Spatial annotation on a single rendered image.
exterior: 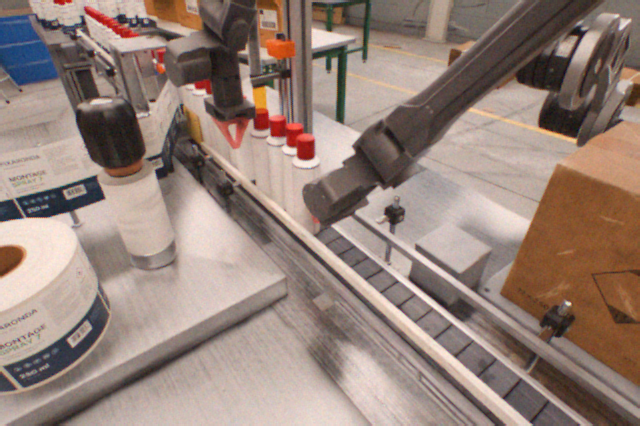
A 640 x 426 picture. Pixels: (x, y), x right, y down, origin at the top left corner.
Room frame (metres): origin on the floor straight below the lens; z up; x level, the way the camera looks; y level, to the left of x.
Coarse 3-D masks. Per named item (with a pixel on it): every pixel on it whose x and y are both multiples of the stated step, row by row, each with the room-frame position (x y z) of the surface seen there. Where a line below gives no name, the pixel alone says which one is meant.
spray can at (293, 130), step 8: (288, 128) 0.64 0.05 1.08; (296, 128) 0.64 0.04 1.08; (288, 136) 0.63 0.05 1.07; (296, 136) 0.63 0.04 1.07; (288, 144) 0.63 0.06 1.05; (288, 152) 0.62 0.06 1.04; (288, 160) 0.62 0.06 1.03; (288, 168) 0.62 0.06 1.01; (288, 176) 0.62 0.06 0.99; (288, 184) 0.62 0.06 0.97; (288, 192) 0.63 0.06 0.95; (288, 200) 0.63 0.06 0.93; (288, 208) 0.63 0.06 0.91
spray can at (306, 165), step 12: (300, 144) 0.58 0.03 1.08; (312, 144) 0.59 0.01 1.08; (300, 156) 0.58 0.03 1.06; (312, 156) 0.59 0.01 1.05; (300, 168) 0.57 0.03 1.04; (312, 168) 0.58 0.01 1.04; (300, 180) 0.57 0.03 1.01; (300, 192) 0.57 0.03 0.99; (300, 204) 0.58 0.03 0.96; (300, 216) 0.58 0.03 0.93; (312, 228) 0.57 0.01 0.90
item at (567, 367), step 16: (368, 224) 0.52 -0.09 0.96; (384, 240) 0.48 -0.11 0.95; (400, 240) 0.47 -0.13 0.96; (416, 256) 0.43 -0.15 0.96; (432, 272) 0.40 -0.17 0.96; (448, 288) 0.38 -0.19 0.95; (464, 288) 0.37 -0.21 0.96; (480, 304) 0.34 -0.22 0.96; (496, 320) 0.31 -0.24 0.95; (512, 320) 0.31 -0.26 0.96; (528, 336) 0.28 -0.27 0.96; (544, 352) 0.26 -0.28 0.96; (560, 368) 0.25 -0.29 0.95; (576, 368) 0.24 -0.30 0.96; (592, 384) 0.22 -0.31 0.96; (608, 400) 0.20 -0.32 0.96; (624, 400) 0.20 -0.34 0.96; (624, 416) 0.19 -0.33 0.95
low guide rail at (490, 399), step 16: (224, 160) 0.83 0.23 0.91; (240, 176) 0.75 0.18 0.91; (256, 192) 0.69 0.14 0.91; (272, 208) 0.63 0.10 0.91; (288, 224) 0.58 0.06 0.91; (304, 240) 0.54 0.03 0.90; (320, 256) 0.50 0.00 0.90; (336, 256) 0.48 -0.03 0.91; (352, 272) 0.44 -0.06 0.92; (368, 288) 0.41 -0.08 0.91; (384, 304) 0.38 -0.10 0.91; (400, 320) 0.35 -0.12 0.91; (416, 336) 0.32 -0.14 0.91; (432, 352) 0.30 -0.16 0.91; (448, 368) 0.28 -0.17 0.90; (464, 368) 0.27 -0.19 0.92; (464, 384) 0.25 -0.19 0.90; (480, 384) 0.25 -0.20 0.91; (480, 400) 0.23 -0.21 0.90; (496, 400) 0.23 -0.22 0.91; (512, 416) 0.21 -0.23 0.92
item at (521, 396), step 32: (352, 256) 0.52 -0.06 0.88; (352, 288) 0.44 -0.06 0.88; (384, 288) 0.44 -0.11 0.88; (384, 320) 0.37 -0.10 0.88; (416, 320) 0.37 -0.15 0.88; (448, 320) 0.37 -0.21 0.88; (448, 352) 0.31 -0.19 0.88; (480, 352) 0.31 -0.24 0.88; (512, 384) 0.26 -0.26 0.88; (544, 416) 0.22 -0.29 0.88
